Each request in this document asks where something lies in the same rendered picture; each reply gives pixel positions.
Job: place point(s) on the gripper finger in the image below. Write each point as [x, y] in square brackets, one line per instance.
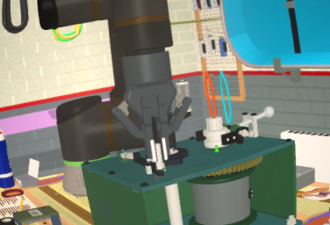
[128, 122]
[181, 110]

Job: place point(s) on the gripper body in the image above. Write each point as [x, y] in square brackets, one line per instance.
[152, 100]

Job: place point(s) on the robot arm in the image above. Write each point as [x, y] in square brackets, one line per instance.
[137, 35]

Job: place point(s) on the white winch hub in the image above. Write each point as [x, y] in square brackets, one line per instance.
[215, 132]

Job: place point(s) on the black pawl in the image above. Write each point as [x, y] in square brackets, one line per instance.
[231, 137]

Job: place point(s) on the white clutch lever with ball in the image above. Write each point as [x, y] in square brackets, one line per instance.
[254, 120]

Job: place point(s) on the green winch body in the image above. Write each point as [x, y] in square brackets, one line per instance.
[210, 191]

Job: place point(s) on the grey winch drum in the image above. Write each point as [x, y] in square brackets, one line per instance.
[219, 199]

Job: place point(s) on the silver can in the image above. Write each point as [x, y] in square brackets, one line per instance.
[182, 88]

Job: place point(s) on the small green white block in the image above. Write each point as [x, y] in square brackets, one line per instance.
[124, 155]

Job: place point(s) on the small green marker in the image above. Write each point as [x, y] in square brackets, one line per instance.
[216, 149]

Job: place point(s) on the orange framed pegboard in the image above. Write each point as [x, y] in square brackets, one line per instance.
[215, 65]

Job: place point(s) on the blue hanging tool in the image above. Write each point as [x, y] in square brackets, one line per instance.
[223, 47]

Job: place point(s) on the yellow gear wheel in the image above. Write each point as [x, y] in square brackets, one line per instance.
[234, 169]

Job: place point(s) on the thin green rod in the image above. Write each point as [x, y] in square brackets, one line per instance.
[196, 21]

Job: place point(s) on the orange green coiled rings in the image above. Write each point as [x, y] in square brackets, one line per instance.
[68, 36]

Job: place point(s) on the grey box with white card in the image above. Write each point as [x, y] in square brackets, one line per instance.
[27, 177]

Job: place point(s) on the blue boat hull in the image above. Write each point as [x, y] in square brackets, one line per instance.
[263, 21]

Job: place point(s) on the blue white cylinder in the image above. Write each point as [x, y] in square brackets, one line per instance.
[5, 164]

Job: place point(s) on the green box with label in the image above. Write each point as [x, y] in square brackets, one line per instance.
[35, 215]

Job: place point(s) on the white radiator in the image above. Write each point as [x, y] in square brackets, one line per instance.
[313, 156]

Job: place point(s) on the grey block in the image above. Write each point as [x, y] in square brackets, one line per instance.
[304, 177]

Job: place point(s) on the white bolt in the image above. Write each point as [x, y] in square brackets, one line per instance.
[290, 221]

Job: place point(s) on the black round object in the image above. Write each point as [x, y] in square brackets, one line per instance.
[6, 221]

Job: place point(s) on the black belt loop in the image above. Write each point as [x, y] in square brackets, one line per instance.
[5, 21]

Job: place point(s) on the white plate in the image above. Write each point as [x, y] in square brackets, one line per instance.
[317, 194]

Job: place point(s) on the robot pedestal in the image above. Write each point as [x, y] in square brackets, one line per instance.
[74, 179]

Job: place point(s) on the white round post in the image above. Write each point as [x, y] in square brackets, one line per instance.
[174, 205]

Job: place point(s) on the grey bracket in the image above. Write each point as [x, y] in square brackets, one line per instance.
[288, 72]

